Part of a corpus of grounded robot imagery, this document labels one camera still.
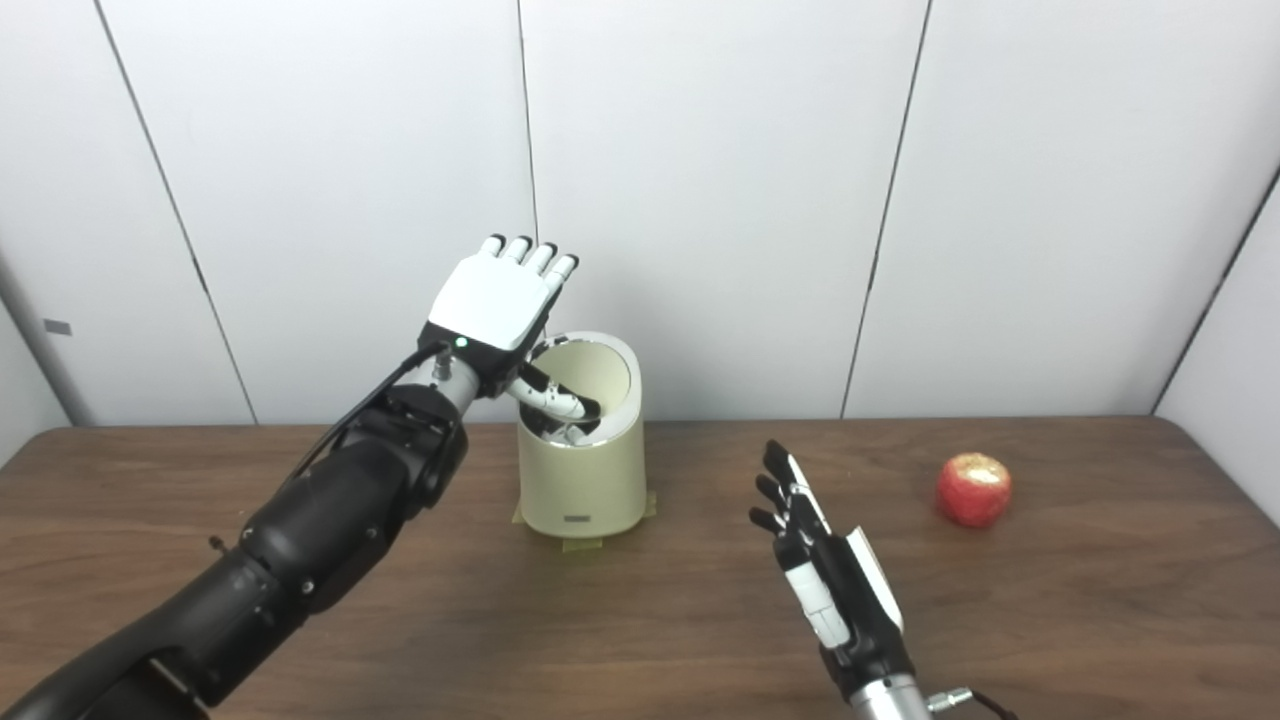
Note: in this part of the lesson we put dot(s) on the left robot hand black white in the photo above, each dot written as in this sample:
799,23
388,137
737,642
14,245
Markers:
495,295

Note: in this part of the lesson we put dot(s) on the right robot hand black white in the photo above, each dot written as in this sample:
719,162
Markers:
850,600

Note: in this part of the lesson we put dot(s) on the red apple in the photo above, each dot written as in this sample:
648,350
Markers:
973,492

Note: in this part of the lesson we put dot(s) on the cream-colored bin body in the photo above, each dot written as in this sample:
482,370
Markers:
580,480

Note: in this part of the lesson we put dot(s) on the small grey wall label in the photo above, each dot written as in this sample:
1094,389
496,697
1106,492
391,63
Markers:
58,327

